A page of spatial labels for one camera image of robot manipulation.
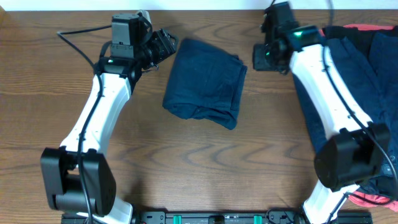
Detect dark blue shorts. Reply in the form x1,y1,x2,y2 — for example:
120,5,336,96
162,39,248,130

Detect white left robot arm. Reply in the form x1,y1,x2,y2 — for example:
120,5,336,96
40,29,178,223

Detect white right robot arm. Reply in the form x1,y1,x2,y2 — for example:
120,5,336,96
252,26,390,223

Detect pink red garment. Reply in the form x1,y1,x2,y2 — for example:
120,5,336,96
343,24,397,207

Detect dark navy garment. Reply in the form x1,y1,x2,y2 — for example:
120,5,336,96
369,33,397,134

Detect black garment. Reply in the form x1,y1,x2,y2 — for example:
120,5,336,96
323,26,398,200

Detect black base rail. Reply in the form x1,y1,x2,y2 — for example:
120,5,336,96
61,210,373,224

